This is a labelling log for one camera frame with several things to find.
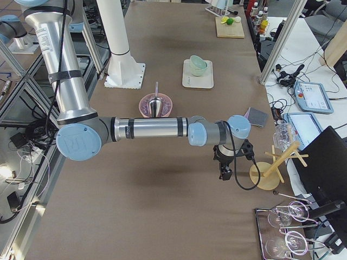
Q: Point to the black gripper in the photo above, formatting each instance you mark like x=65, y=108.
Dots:
x=224, y=161

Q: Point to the green bowl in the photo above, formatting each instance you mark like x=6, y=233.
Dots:
x=191, y=66
x=197, y=62
x=197, y=72

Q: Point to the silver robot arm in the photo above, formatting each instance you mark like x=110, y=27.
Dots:
x=82, y=132
x=13, y=29

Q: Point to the wooden mug tree stand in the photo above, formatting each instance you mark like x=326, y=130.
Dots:
x=267, y=176

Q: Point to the grey and purple cloths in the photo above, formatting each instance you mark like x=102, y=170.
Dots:
x=256, y=117

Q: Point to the clear glass cup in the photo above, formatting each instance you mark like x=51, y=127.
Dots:
x=284, y=136

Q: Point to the wine glass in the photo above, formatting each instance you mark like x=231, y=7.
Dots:
x=286, y=247
x=285, y=215

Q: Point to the pink bowl with ice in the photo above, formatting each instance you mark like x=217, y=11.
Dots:
x=166, y=105

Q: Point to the blue teach pendant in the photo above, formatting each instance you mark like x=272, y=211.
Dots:
x=312, y=97
x=306, y=127

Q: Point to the white rabbit tray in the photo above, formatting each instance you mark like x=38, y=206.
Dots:
x=206, y=81

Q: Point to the metal ice scoop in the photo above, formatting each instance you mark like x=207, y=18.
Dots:
x=155, y=104

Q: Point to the green bowl on tray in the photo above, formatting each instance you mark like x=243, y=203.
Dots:
x=197, y=72

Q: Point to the wooden cutting board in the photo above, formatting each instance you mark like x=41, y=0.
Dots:
x=234, y=30

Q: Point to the lemon slice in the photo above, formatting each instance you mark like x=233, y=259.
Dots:
x=224, y=19

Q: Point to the blue plastic cup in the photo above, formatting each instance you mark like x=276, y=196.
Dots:
x=220, y=4

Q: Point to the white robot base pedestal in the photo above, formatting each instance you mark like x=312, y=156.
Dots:
x=123, y=70

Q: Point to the aluminium frame post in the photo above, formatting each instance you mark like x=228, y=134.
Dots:
x=291, y=20

